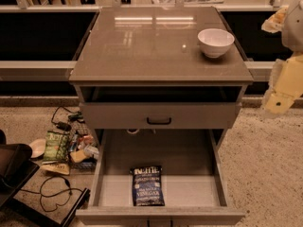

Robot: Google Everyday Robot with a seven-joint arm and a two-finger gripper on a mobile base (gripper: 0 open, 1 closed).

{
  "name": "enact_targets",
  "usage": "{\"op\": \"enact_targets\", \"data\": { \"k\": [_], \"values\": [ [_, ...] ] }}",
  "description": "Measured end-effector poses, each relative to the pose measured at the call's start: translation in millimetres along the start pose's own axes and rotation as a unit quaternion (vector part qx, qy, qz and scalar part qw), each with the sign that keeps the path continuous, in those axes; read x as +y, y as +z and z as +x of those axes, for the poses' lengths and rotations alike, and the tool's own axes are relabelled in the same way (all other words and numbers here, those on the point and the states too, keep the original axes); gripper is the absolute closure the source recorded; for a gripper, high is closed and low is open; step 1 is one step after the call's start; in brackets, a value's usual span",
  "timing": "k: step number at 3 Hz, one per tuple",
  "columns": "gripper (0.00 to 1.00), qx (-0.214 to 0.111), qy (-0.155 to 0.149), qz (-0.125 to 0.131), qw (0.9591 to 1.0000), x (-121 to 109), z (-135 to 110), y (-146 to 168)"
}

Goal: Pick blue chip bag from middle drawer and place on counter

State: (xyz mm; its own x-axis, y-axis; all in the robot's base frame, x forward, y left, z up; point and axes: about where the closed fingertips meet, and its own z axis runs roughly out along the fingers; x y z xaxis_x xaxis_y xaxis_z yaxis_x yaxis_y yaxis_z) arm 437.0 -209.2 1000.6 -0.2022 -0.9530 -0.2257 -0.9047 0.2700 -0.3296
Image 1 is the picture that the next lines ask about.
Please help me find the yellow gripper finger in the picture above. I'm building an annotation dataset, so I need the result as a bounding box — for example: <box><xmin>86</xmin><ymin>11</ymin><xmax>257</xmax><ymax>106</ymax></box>
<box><xmin>261</xmin><ymin>7</ymin><xmax>288</xmax><ymax>33</ymax></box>
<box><xmin>262</xmin><ymin>54</ymin><xmax>303</xmax><ymax>114</ymax></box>

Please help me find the blue chip bag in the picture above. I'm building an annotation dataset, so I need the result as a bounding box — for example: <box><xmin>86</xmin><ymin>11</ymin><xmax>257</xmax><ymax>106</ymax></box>
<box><xmin>131</xmin><ymin>166</ymin><xmax>165</xmax><ymax>206</ymax></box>

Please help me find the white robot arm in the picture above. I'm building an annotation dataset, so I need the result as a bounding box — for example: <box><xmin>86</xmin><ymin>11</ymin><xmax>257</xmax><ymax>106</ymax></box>
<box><xmin>261</xmin><ymin>0</ymin><xmax>303</xmax><ymax>115</ymax></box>

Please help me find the open middle drawer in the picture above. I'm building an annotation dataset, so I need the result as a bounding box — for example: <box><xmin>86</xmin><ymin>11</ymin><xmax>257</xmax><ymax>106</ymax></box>
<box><xmin>77</xmin><ymin>130</ymin><xmax>244</xmax><ymax>227</ymax></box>

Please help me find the grey drawer cabinet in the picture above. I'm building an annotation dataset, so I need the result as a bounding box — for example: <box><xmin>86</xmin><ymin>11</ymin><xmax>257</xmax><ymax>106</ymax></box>
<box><xmin>68</xmin><ymin>6</ymin><xmax>255</xmax><ymax>140</ymax></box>

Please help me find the green chip bag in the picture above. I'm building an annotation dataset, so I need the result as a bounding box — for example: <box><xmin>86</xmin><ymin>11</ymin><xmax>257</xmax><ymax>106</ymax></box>
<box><xmin>43</xmin><ymin>131</ymin><xmax>69</xmax><ymax>164</ymax></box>

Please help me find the yellow chip bag on floor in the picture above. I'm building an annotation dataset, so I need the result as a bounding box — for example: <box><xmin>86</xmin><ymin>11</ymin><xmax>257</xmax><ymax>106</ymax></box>
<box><xmin>41</xmin><ymin>163</ymin><xmax>70</xmax><ymax>175</ymax></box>

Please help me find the white bowl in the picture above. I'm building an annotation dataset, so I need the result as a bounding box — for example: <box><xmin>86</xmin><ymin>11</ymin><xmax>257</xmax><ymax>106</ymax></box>
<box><xmin>198</xmin><ymin>28</ymin><xmax>235</xmax><ymax>58</ymax></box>

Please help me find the yellow sponge on floor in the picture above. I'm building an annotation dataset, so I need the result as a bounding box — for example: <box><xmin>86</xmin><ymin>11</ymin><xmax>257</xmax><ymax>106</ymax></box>
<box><xmin>70</xmin><ymin>149</ymin><xmax>88</xmax><ymax>163</ymax></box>

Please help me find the white plate on floor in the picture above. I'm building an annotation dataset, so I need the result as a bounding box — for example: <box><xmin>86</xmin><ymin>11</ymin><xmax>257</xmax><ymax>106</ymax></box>
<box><xmin>29</xmin><ymin>138</ymin><xmax>45</xmax><ymax>158</ymax></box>

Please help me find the upper drawer with black handle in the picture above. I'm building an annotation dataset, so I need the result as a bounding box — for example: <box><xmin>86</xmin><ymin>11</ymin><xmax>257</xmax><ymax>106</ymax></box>
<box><xmin>80</xmin><ymin>102</ymin><xmax>241</xmax><ymax>129</ymax></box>

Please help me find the black power adapter cable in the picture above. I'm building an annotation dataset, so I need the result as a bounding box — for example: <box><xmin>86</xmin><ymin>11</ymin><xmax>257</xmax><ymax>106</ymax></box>
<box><xmin>50</xmin><ymin>106</ymin><xmax>85</xmax><ymax>132</ymax></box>

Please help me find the black cable on floor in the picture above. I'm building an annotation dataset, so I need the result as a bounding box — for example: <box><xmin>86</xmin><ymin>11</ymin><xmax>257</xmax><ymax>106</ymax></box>
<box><xmin>20</xmin><ymin>175</ymin><xmax>84</xmax><ymax>213</ymax></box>

